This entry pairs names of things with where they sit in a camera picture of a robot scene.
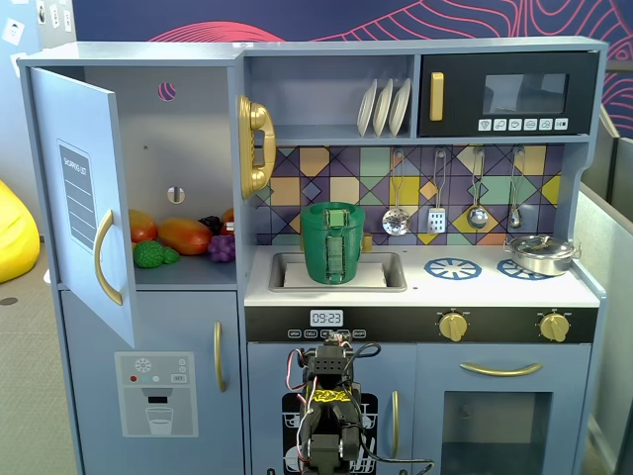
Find grey toy sink basin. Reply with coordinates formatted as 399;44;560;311
268;250;408;293

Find gold toy telephone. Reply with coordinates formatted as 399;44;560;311
235;94;277;200

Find grey office partition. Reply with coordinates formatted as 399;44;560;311
576;133;633;475

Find blue toy kitchen unit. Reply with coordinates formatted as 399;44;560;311
17;37;609;475

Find gold freezer door handle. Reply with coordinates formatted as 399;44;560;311
213;321;227;394

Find red yellow toy apple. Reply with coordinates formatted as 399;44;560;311
128;209;159;244

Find metal skimmer spoon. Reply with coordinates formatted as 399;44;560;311
381;147;412;238

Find metal ladle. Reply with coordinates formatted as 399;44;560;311
467;146;490;231

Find purple toy grapes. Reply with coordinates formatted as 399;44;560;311
207;234;236;263

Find green bumpy toy fruit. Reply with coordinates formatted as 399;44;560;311
133;239;166;269

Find metal slotted spatula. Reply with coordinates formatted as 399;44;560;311
426;146;449;235

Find blue fridge door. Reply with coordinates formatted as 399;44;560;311
29;66;137;350

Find digital clock display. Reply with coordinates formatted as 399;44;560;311
310;309;344;328

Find gold dishwasher door handle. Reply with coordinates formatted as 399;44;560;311
390;390;401;459

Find black toy microwave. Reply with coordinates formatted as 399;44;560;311
417;50;599;139

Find gold stove knob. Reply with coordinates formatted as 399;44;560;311
538;312;571;343
438;312;469;342

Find white toy plate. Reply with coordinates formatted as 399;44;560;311
388;77;412;138
372;77;396;139
356;78;380;139

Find orange red toy mango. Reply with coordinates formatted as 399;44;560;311
157;217;214;257

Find green round container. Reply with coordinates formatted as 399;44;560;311
300;212;367;287

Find gold curved fridge door handle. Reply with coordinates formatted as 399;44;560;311
93;208;124;307

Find steel pot lid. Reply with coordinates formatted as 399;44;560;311
507;234;575;258

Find small metal spoon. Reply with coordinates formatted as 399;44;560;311
507;146;526;230

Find black power cable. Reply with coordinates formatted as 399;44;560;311
365;444;436;475

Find yellow beanbag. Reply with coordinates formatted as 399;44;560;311
0;179;41;285

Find gold oven door handle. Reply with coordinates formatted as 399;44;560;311
459;361;544;378

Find steel cooking pot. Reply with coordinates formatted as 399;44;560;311
503;241;581;277

